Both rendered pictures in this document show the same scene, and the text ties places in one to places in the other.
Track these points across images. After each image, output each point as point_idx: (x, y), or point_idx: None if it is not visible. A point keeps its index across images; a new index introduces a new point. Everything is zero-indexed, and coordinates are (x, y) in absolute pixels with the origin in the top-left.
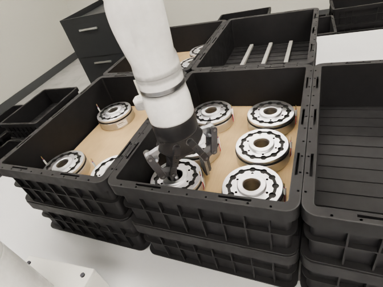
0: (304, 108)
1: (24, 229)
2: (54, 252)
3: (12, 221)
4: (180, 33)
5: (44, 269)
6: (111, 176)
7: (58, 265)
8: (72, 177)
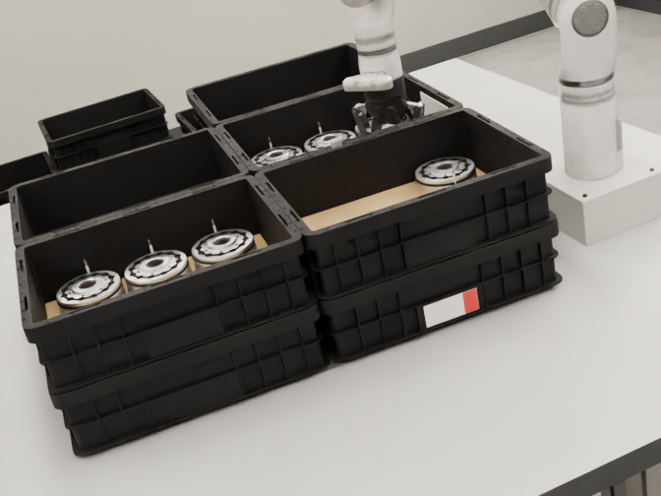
0: (299, 100)
1: (606, 305)
2: (573, 263)
3: (625, 328)
4: (34, 309)
5: (570, 186)
6: (455, 107)
7: (556, 183)
8: (482, 116)
